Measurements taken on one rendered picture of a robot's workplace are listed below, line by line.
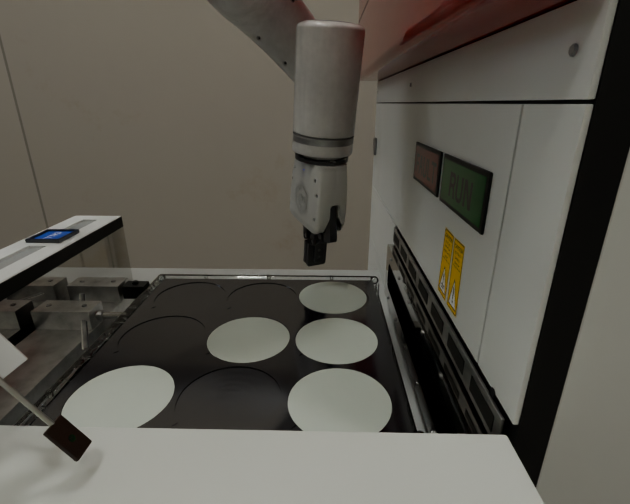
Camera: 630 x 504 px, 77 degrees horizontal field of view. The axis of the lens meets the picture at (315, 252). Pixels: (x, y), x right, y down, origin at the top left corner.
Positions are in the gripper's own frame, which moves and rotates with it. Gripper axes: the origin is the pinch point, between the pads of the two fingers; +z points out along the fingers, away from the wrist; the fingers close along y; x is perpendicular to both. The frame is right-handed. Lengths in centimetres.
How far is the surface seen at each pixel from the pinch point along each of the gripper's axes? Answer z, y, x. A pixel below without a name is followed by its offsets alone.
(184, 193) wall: 55, -186, 7
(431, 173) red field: -17.1, 15.9, 5.7
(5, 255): 1.5, -16.8, -43.0
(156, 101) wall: 5, -198, -1
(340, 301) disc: 3.9, 8.7, 0.2
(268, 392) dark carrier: 2.1, 22.0, -15.8
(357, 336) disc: 2.7, 17.5, -2.4
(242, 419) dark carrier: 1.8, 24.4, -19.2
